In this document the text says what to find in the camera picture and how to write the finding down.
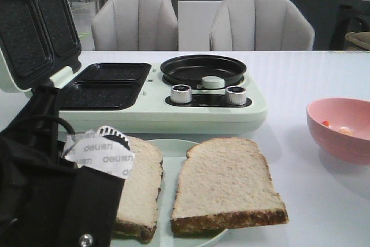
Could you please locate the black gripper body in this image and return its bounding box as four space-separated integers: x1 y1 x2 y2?
57 126 135 246

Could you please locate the bread slice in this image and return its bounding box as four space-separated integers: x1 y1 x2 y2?
171 137 288 234
114 137 163 244

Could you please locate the green sandwich maker lid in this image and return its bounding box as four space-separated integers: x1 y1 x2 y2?
1 0 82 93

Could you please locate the pink bowl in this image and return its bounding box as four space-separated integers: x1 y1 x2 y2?
306 97 369 165

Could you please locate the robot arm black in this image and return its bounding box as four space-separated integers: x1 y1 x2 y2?
1 86 124 246

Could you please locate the green breakfast maker base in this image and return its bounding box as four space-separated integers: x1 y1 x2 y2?
51 62 267 134

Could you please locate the light green plate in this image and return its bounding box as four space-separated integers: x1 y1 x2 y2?
109 138 232 247

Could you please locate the left silver knob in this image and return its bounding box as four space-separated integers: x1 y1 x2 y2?
170 84 192 104

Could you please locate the silver knob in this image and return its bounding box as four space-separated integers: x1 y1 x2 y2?
170 84 192 104
225 86 247 106

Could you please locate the black round frying pan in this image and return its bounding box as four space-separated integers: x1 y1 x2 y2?
160 54 247 89

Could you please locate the beige chair left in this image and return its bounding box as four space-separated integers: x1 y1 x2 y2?
91 0 178 51

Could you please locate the beige chair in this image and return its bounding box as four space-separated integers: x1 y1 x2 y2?
91 0 178 51
209 0 315 51

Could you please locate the right silver knob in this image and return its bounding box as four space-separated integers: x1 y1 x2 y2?
225 86 247 106

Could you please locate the white refrigerator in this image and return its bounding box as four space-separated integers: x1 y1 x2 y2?
177 0 223 51

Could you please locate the beige chair right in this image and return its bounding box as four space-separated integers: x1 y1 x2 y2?
209 0 315 51

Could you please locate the beige cushion at right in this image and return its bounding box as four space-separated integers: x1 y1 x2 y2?
345 31 370 51

